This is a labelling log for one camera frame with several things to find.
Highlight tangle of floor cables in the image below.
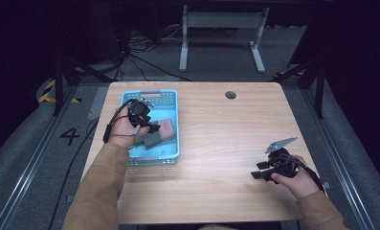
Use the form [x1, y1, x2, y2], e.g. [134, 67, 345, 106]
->
[114, 25, 191, 82]

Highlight light blue plastic basket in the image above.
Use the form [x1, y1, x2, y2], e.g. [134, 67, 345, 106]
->
[120, 89, 181, 167]

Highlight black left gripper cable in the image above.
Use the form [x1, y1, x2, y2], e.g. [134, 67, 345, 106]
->
[102, 99, 138, 144]

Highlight grey cable with plug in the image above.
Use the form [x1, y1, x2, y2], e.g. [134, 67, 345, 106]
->
[109, 125, 141, 151]

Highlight black floor cable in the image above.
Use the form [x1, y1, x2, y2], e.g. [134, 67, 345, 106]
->
[47, 117, 100, 230]

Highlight person's right hand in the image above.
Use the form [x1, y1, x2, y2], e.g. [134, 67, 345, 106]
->
[270, 155, 321, 199]

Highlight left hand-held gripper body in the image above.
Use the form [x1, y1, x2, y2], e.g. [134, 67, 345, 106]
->
[128, 98, 155, 127]

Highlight black metal stand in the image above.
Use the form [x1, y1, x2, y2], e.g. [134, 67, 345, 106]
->
[273, 57, 327, 120]
[52, 56, 115, 117]

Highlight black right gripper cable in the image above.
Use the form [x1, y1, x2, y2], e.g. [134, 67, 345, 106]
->
[286, 154, 325, 193]

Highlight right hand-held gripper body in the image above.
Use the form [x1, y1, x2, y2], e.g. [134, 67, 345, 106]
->
[264, 136, 299, 180]

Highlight yellow and black floor tape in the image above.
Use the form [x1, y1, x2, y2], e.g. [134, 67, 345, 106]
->
[38, 79, 82, 104]

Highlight grey metal desk frame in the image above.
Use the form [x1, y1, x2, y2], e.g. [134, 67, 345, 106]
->
[178, 4, 270, 74]

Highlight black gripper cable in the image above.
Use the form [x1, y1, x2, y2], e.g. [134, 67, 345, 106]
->
[102, 99, 138, 144]
[286, 154, 325, 193]

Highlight person's left hand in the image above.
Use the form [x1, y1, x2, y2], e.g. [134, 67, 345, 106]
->
[109, 103, 150, 150]

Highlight metal floor rail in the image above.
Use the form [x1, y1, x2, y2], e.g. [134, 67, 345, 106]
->
[0, 85, 78, 230]
[301, 89, 375, 230]

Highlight grey floor tape patch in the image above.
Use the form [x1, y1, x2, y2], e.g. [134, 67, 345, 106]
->
[87, 86, 109, 121]

